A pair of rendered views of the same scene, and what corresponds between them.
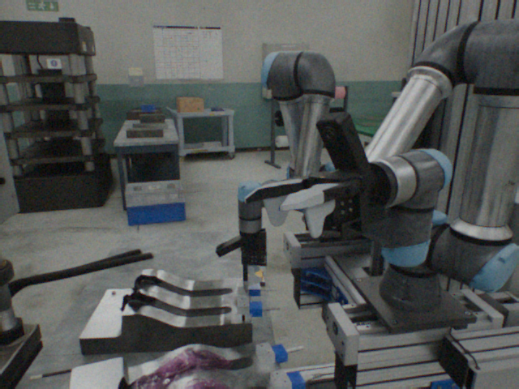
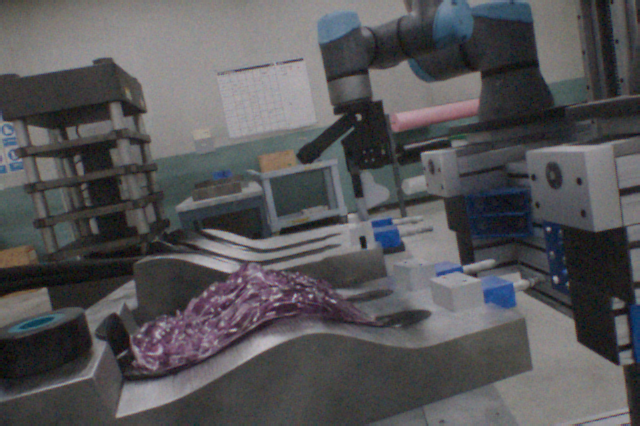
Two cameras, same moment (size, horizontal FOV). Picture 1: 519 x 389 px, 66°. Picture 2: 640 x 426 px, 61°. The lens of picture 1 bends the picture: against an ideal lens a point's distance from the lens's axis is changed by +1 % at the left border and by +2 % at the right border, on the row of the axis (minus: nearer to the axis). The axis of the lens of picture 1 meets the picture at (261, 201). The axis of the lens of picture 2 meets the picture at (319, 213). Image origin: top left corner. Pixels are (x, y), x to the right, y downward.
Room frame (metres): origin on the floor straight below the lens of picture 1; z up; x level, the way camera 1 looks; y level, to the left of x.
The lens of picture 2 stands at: (0.19, 0.01, 1.05)
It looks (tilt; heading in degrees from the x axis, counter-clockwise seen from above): 7 degrees down; 7
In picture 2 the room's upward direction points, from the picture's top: 11 degrees counter-clockwise
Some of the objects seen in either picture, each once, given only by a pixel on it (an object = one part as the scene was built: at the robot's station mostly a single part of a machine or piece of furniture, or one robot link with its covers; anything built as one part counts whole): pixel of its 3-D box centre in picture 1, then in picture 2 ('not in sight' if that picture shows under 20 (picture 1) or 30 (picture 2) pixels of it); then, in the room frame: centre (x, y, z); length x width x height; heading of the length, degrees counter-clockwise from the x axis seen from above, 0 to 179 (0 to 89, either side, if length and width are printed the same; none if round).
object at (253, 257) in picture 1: (252, 246); (363, 137); (1.15, 0.03, 1.05); 0.09 x 0.08 x 0.12; 93
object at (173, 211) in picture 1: (156, 207); not in sight; (4.09, 1.16, 0.11); 0.61 x 0.41 x 0.22; 104
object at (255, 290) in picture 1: (257, 289); (386, 224); (1.15, 0.01, 0.89); 0.13 x 0.05 x 0.05; 93
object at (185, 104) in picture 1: (190, 106); (277, 163); (6.88, 1.22, 0.94); 0.41 x 0.33 x 0.29; 112
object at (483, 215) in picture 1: (491, 164); not in sight; (0.78, -0.46, 1.41); 0.15 x 0.12 x 0.55; 37
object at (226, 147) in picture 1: (201, 134); (298, 198); (6.91, 1.06, 0.47); 1.10 x 0.52 x 0.94; 112
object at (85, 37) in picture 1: (59, 113); (106, 190); (5.05, 2.53, 1.03); 1.54 x 0.94 x 2.06; 14
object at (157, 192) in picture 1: (155, 193); not in sight; (4.09, 1.16, 0.28); 0.61 x 0.41 x 0.15; 104
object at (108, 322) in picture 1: (173, 306); (237, 270); (1.09, 0.28, 0.87); 0.50 x 0.26 x 0.14; 93
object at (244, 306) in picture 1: (258, 309); (392, 235); (1.04, 0.01, 0.89); 0.13 x 0.05 x 0.05; 93
